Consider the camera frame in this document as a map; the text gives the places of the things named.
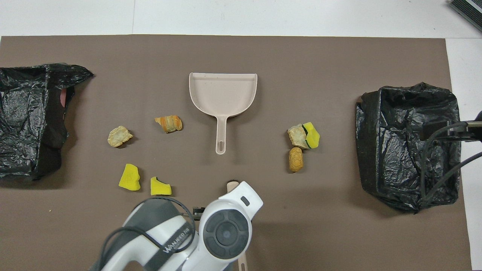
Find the beige hand brush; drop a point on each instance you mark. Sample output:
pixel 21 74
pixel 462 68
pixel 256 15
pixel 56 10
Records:
pixel 232 186

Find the beige plastic dustpan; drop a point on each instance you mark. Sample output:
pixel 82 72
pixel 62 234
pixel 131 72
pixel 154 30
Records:
pixel 222 94

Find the pink plastic bin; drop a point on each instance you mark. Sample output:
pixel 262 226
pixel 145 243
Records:
pixel 64 97

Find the black trash bag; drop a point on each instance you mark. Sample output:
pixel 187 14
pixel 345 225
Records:
pixel 22 98
pixel 395 150

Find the orange striped croissant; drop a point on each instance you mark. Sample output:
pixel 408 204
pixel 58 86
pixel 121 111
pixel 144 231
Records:
pixel 169 124

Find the brown table mat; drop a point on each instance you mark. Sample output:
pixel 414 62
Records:
pixel 226 56

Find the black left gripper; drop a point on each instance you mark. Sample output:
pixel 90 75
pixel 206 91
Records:
pixel 199 213

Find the dark ribbed object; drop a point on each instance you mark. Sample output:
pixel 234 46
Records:
pixel 470 9

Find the pale bread chunk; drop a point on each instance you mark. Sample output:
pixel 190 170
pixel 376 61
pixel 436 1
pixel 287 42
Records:
pixel 119 136
pixel 297 137

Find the yellow green sponge piece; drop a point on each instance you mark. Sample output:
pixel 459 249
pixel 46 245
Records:
pixel 313 135

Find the brown bread roll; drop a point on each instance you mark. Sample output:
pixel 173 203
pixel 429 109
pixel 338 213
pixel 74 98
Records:
pixel 296 160

